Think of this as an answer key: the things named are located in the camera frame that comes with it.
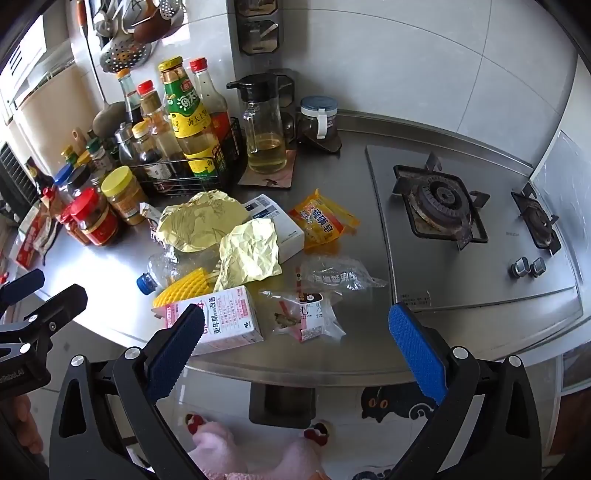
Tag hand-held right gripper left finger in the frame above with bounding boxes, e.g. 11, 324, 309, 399
48, 304, 206, 480

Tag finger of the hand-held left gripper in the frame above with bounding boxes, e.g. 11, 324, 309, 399
0, 284, 88, 344
0, 269, 46, 308

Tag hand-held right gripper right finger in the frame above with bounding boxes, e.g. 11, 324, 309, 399
388, 302, 543, 480

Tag pink and white carton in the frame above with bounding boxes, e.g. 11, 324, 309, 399
152, 285, 265, 357

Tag dark square trash bin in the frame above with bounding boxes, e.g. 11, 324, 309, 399
249, 382, 317, 428

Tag yellow foil bag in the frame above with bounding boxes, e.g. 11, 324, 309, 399
154, 191, 252, 254

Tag white medicine box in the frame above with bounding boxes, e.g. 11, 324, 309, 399
242, 194, 305, 264

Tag person's left hand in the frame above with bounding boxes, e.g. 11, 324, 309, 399
9, 396, 44, 456

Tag red snack packets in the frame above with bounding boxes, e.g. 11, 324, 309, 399
16, 198, 63, 268

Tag yellow foam net sleeve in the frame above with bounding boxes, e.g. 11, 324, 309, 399
152, 267, 218, 308

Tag small red lid sauce jar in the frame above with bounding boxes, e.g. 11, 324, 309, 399
60, 203, 90, 245

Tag steel gas stove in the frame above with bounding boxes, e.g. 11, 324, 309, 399
365, 144, 585, 319

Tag crushed clear plastic bottle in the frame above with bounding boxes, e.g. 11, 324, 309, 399
136, 244, 227, 296

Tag large red lid sauce jar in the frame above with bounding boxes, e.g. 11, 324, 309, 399
69, 187, 122, 247

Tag black slatted crate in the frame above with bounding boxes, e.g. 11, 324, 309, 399
0, 141, 40, 217

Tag clear printed plastic bag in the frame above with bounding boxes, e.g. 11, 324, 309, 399
295, 256, 389, 292

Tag clear packet with pink print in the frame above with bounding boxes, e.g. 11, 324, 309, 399
259, 288, 347, 343

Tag pink slippers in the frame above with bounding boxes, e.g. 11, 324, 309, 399
187, 422, 331, 480

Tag small crumpled yellow paper wrapper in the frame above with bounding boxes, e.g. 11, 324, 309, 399
213, 218, 283, 292

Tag silver foil wrapper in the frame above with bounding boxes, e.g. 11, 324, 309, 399
139, 202, 163, 232

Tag yellow lid jar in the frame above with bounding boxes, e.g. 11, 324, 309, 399
100, 166, 149, 226

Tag large black burner pan support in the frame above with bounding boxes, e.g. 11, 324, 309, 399
392, 154, 490, 250

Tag orange snack packet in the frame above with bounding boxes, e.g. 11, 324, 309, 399
288, 188, 361, 245

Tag steel pepper shaker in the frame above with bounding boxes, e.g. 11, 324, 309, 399
114, 122, 139, 167

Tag small dark bottle pale cap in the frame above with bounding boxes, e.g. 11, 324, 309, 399
131, 121, 174, 181

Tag small black burner pan support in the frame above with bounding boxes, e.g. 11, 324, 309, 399
510, 182, 561, 254

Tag pink square coaster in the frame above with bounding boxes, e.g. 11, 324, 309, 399
238, 148, 298, 189

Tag dark soy sauce bottle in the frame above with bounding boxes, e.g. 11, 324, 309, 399
116, 68, 145, 127

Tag brown red cap sauce bottle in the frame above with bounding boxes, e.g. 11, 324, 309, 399
137, 80, 185, 176

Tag glass oil jug black lid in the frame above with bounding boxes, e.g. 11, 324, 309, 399
226, 74, 286, 174

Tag steel splash guard panel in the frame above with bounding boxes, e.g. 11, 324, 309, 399
531, 131, 591, 259

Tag dark brown jar stand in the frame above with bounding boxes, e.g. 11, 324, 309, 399
298, 129, 342, 155

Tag steel slotted skimmer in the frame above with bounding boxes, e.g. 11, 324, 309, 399
99, 39, 153, 75

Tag glass spice jar white lid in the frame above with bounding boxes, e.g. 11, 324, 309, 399
299, 96, 340, 139

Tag tall clear red cap bottle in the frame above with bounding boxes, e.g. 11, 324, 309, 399
189, 58, 232, 153

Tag brown hanging ladle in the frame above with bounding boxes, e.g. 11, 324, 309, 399
134, 13, 185, 41

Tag white wall appliance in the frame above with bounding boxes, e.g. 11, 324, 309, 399
0, 14, 75, 121

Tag black wire bottle rack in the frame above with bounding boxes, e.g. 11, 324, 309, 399
121, 117, 247, 197

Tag orange handle utensil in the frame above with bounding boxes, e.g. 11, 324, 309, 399
76, 0, 112, 107

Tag black wall spice boxes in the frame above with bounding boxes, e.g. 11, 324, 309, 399
233, 0, 282, 56

